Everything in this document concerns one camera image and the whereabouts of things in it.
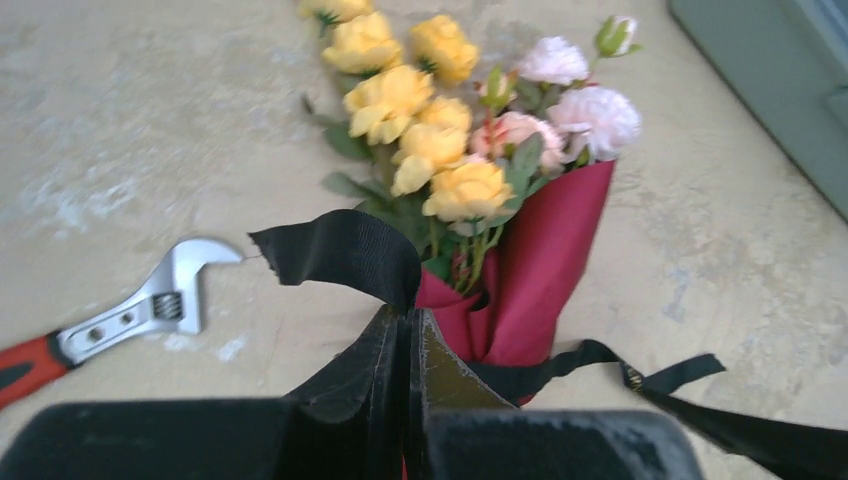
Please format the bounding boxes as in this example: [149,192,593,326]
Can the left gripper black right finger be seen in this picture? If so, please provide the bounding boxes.
[405,310,706,479]

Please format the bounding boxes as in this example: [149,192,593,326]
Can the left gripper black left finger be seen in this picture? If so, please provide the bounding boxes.
[1,306,402,479]

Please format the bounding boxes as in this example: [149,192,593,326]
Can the dark red wrapping paper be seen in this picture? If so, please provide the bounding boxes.
[416,161,616,405]

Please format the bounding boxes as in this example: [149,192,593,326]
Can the black lanyard strap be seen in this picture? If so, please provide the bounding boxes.
[248,208,848,480]

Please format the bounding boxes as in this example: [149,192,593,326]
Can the yellow fake flower stem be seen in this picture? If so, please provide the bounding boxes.
[298,1,515,294]

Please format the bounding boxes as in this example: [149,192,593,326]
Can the pink fake rose stem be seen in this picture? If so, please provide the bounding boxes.
[516,15,642,165]

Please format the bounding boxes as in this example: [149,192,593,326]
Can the peach fake rose stem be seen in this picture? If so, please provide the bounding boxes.
[469,66,568,179]

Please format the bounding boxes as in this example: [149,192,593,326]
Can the silver adjustable wrench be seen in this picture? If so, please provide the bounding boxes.
[1,237,245,408]

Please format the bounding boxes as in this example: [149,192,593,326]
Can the green plastic toolbox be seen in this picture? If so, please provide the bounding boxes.
[668,0,847,216]

